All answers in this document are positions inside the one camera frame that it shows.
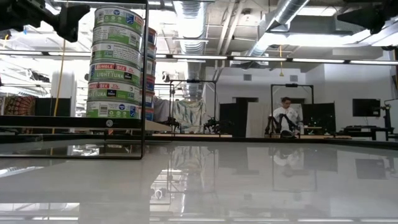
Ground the yellow hanging cable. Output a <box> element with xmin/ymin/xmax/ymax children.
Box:
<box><xmin>49</xmin><ymin>39</ymin><xmax>68</xmax><ymax>135</ymax></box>

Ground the orange patterned fabric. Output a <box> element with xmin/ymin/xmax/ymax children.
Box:
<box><xmin>2</xmin><ymin>95</ymin><xmax>37</xmax><ymax>116</ymax></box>

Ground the printed pale cloth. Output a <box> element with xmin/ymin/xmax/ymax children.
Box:
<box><xmin>154</xmin><ymin>96</ymin><xmax>208</xmax><ymax>134</ymax></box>

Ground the black background table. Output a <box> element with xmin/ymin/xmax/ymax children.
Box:
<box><xmin>341</xmin><ymin>125</ymin><xmax>398</xmax><ymax>141</ymax></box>

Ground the person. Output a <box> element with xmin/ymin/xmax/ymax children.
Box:
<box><xmin>269</xmin><ymin>96</ymin><xmax>302</xmax><ymax>138</ymax></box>

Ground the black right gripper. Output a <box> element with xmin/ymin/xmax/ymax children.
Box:
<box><xmin>336</xmin><ymin>0</ymin><xmax>398</xmax><ymax>35</ymax></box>

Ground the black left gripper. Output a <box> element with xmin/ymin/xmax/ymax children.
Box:
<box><xmin>0</xmin><ymin>0</ymin><xmax>91</xmax><ymax>44</ymax></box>

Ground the black metal frame stand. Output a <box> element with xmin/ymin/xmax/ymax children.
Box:
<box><xmin>270</xmin><ymin>83</ymin><xmax>315</xmax><ymax>125</ymax></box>
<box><xmin>169</xmin><ymin>79</ymin><xmax>218</xmax><ymax>138</ymax></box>

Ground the black camera stand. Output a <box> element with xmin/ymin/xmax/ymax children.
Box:
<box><xmin>379</xmin><ymin>98</ymin><xmax>398</xmax><ymax>141</ymax></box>

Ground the yellow hanging cord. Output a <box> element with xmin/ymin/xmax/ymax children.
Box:
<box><xmin>278</xmin><ymin>45</ymin><xmax>284</xmax><ymax>78</ymax></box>

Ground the black partition panel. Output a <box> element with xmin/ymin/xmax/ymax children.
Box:
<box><xmin>219</xmin><ymin>96</ymin><xmax>259</xmax><ymax>138</ymax></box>
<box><xmin>302</xmin><ymin>102</ymin><xmax>336</xmax><ymax>134</ymax></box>

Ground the silver ventilation duct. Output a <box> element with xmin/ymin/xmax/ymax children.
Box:
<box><xmin>172</xmin><ymin>0</ymin><xmax>210</xmax><ymax>100</ymax></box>
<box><xmin>245</xmin><ymin>0</ymin><xmax>312</xmax><ymax>58</ymax></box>

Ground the black monitor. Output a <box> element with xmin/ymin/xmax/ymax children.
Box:
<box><xmin>34</xmin><ymin>97</ymin><xmax>72</xmax><ymax>117</ymax></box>
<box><xmin>352</xmin><ymin>98</ymin><xmax>381</xmax><ymax>118</ymax></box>

